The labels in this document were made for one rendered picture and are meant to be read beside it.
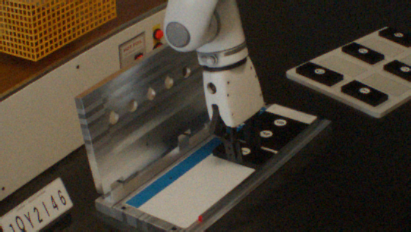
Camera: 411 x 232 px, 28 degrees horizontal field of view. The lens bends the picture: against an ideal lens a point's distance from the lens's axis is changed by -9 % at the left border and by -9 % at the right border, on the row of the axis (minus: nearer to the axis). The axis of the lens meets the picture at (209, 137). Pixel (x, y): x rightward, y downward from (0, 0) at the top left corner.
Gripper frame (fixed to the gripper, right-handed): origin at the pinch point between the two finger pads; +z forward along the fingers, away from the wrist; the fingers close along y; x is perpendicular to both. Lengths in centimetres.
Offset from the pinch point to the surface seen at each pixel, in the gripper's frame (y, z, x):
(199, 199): -14.6, 2.7, -0.7
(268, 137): 6.3, 1.6, -0.7
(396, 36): 67, 3, 0
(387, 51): 59, 4, -1
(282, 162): 1.7, 3.7, -6.2
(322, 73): 37.0, 1.4, 5.0
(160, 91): -5.3, -11.7, 11.0
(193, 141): 0.0, 0.3, 11.2
